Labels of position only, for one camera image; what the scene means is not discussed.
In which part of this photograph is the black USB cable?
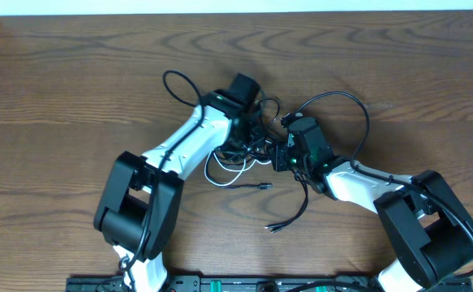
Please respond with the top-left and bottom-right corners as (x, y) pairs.
(211, 97), (286, 191)

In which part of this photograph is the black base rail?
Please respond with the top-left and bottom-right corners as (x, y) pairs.
(64, 275), (473, 292)

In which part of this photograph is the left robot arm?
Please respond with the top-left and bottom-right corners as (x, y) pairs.
(93, 74), (260, 291)

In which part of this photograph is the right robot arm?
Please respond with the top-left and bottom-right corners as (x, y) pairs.
(269, 113), (473, 291)

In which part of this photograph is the white USB cable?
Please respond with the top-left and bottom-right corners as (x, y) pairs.
(203, 149), (273, 188)

